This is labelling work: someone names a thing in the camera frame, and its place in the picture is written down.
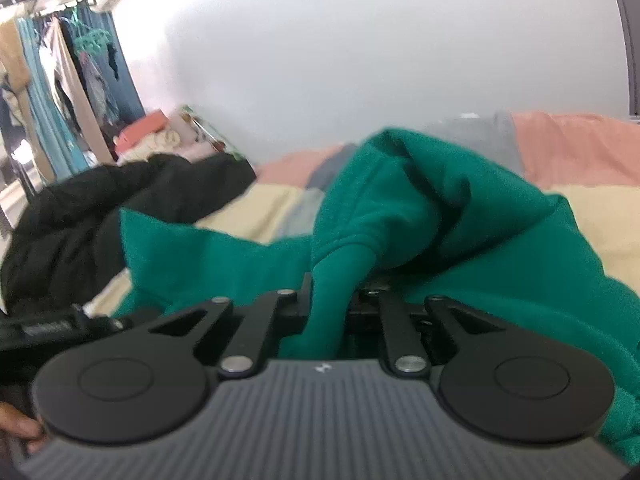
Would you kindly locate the beige hanging towel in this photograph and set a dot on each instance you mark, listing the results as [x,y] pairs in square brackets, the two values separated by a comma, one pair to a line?
[12,60]

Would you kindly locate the black puffer jacket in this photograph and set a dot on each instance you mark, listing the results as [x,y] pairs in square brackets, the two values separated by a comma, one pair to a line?
[75,220]

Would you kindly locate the teal clip hanger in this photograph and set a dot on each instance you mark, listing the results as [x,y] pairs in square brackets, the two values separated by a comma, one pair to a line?
[92,40]

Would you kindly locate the grey door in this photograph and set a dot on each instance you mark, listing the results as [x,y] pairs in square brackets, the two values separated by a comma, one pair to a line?
[627,35]

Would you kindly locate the patchwork bed blanket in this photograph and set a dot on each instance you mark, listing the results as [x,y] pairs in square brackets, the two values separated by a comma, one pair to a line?
[600,220]

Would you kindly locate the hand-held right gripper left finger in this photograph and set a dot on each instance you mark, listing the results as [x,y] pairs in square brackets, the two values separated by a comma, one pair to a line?
[272,320]

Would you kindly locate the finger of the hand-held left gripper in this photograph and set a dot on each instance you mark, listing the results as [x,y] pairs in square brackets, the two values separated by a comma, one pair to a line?
[107,321]

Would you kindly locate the pink box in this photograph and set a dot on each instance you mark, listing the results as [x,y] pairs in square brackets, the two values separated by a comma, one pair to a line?
[142,127]

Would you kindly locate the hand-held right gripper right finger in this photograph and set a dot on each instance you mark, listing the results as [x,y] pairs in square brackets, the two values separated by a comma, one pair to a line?
[395,320]

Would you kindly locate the green hoodie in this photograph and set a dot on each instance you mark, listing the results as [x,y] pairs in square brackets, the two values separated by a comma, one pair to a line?
[450,210]

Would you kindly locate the light blue hanging cloth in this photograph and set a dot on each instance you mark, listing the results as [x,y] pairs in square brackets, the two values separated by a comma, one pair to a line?
[45,120]

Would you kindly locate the pink hanging trousers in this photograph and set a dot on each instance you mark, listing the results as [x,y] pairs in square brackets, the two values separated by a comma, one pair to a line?
[75,100]

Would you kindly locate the person's left hand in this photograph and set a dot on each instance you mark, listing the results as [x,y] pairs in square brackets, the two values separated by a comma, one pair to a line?
[20,425]

